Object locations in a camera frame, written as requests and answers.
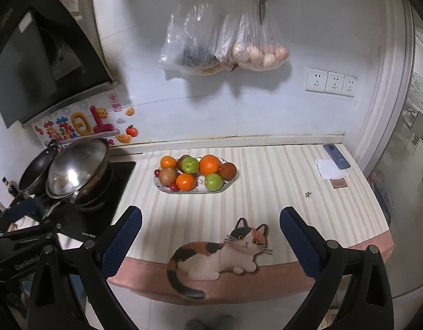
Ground black stove top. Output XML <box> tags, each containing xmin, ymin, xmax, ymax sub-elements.
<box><xmin>43</xmin><ymin>161</ymin><xmax>137</xmax><ymax>244</ymax></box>

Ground brown green round fruit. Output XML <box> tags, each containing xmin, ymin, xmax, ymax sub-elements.
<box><xmin>159</xmin><ymin>168</ymin><xmax>178</xmax><ymax>186</ymax></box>

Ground white folded paper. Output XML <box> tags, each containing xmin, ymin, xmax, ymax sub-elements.
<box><xmin>315</xmin><ymin>159</ymin><xmax>348</xmax><ymax>180</ymax></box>

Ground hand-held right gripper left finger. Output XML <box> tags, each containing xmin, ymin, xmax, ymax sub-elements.
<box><xmin>27</xmin><ymin>205</ymin><xmax>143</xmax><ymax>330</ymax></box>

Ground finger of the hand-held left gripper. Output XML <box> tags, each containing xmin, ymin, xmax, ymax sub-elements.
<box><xmin>41</xmin><ymin>201</ymin><xmax>83</xmax><ymax>239</ymax></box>
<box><xmin>8</xmin><ymin>197</ymin><xmax>49</xmax><ymax>222</ymax></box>

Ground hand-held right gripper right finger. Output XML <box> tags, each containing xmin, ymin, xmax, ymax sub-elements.
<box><xmin>279</xmin><ymin>206</ymin><xmax>394</xmax><ymax>330</ymax></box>

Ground clear bag with dark contents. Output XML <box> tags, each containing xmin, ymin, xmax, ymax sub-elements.
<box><xmin>159</xmin><ymin>0</ymin><xmax>233</xmax><ymax>76</ymax></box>

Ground clear bag of eggs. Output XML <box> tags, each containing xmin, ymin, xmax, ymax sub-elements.
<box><xmin>215</xmin><ymin>0</ymin><xmax>290</xmax><ymax>73</ymax></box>

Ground frosted glass door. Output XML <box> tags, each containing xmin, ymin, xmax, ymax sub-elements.
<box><xmin>370</xmin><ymin>7</ymin><xmax>423</xmax><ymax>282</ymax></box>

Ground striped cat print mat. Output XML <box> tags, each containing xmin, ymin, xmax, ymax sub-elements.
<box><xmin>106</xmin><ymin>142</ymin><xmax>394</xmax><ymax>306</ymax></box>

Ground floral oval plate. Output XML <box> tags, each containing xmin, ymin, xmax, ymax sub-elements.
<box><xmin>154</xmin><ymin>157</ymin><xmax>239</xmax><ymax>194</ymax></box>

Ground black range hood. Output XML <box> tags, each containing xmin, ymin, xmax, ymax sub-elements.
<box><xmin>0</xmin><ymin>0</ymin><xmax>116</xmax><ymax>129</ymax></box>

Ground dark cooking pot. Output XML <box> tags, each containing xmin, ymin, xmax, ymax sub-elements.
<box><xmin>72</xmin><ymin>165</ymin><xmax>114</xmax><ymax>208</ymax></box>

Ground dark brown round fruit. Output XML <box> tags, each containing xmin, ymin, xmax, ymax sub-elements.
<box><xmin>219</xmin><ymin>162</ymin><xmax>237</xmax><ymax>180</ymax></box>

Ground white wall socket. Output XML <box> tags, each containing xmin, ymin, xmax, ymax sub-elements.
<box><xmin>306</xmin><ymin>68</ymin><xmax>328</xmax><ymax>93</ymax></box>
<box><xmin>340</xmin><ymin>75</ymin><xmax>359</xmax><ymax>97</ymax></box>
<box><xmin>326</xmin><ymin>71</ymin><xmax>344</xmax><ymax>95</ymax></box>

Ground blue smartphone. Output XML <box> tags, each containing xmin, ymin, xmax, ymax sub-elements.
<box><xmin>323</xmin><ymin>144</ymin><xmax>351</xmax><ymax>170</ymax></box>

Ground stainless steel pot with lid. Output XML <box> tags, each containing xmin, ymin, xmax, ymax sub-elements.
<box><xmin>46</xmin><ymin>138</ymin><xmax>110</xmax><ymax>199</ymax></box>

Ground small dark bottle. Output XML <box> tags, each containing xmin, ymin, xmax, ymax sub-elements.
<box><xmin>1</xmin><ymin>177</ymin><xmax>17</xmax><ymax>196</ymax></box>

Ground black frying pan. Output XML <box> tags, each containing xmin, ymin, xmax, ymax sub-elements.
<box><xmin>19</xmin><ymin>141</ymin><xmax>61</xmax><ymax>193</ymax></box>

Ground large orange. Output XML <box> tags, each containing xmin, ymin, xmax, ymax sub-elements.
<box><xmin>200</xmin><ymin>155</ymin><xmax>222</xmax><ymax>177</ymax></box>

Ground colourful wall stickers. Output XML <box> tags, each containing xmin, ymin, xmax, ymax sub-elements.
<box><xmin>34</xmin><ymin>93</ymin><xmax>140</xmax><ymax>147</ymax></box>

